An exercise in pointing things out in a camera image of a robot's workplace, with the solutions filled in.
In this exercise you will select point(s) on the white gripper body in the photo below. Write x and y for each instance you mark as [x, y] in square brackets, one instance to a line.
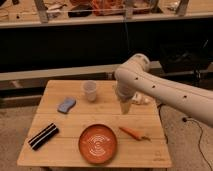
[124, 92]

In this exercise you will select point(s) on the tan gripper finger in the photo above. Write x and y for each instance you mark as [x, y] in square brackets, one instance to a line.
[125, 106]

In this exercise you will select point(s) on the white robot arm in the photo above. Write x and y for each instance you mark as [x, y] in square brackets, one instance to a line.
[133, 76]

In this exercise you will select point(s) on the orange object on shelf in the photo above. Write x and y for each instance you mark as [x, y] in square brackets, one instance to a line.
[107, 7]

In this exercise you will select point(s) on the blue sponge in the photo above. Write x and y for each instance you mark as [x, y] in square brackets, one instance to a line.
[66, 105]

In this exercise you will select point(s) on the black white striped block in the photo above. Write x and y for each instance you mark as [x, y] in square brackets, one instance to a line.
[43, 136]

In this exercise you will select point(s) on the wooden table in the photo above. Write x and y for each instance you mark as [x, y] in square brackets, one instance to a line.
[62, 150]

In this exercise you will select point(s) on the black box on right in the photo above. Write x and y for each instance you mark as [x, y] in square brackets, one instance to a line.
[180, 57]

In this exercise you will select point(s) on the long grey shelf rail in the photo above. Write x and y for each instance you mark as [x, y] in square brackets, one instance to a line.
[34, 74]

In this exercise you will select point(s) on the orange toy carrot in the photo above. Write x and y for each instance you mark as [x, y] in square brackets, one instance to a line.
[133, 133]

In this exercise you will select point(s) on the orange ceramic plate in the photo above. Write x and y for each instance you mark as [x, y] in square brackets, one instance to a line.
[97, 144]

